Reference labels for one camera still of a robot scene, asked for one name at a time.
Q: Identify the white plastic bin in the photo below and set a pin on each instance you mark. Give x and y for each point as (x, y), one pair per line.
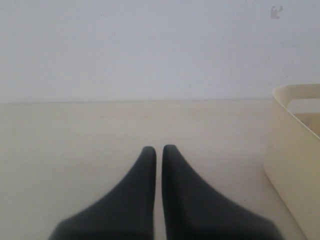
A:
(293, 156)

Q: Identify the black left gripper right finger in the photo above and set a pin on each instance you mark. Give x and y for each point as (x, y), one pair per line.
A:
(193, 210)

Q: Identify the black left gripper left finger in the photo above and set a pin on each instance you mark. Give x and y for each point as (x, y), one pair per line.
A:
(124, 213)

